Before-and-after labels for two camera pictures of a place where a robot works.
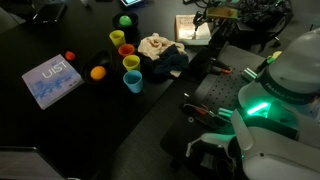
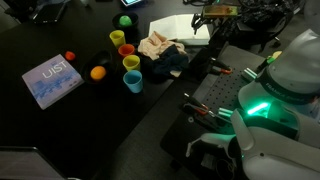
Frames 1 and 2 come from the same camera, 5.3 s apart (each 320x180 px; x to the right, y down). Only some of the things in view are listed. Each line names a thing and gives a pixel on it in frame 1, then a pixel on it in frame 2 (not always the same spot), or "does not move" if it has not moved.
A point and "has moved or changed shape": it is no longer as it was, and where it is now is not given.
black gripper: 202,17 -> 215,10
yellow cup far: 117,37 does not move
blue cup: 134,79 does not move
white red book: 186,34 has moved or changed shape
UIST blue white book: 52,81 does not move
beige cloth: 153,45 does not move
